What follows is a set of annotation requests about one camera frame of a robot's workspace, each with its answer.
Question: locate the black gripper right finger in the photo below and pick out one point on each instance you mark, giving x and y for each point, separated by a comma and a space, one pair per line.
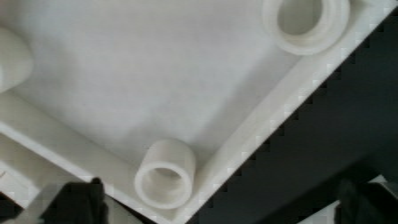
368, 203

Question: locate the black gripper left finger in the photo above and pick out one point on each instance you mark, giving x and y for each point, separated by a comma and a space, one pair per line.
78, 206

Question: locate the white square tabletop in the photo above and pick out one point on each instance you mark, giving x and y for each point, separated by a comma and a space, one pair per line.
148, 87

